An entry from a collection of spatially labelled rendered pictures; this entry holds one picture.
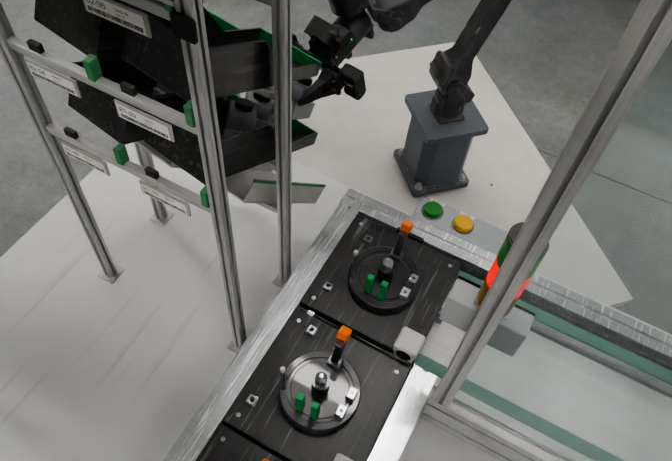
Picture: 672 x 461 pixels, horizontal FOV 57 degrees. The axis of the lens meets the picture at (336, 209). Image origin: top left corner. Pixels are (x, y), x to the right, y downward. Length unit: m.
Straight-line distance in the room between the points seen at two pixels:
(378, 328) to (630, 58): 0.77
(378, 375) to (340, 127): 0.72
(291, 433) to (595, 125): 0.72
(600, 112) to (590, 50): 3.03
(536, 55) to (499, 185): 1.93
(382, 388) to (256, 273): 0.39
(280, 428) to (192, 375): 0.25
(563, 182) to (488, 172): 0.95
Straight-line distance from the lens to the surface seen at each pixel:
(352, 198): 1.34
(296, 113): 1.06
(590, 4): 3.94
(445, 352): 1.23
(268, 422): 1.09
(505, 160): 1.62
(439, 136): 1.34
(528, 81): 3.26
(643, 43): 0.53
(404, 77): 1.78
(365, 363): 1.13
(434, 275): 1.24
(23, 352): 1.36
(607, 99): 0.55
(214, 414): 1.11
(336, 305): 1.18
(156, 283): 1.35
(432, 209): 1.33
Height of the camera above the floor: 2.01
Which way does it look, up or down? 53 degrees down
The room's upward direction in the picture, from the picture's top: 6 degrees clockwise
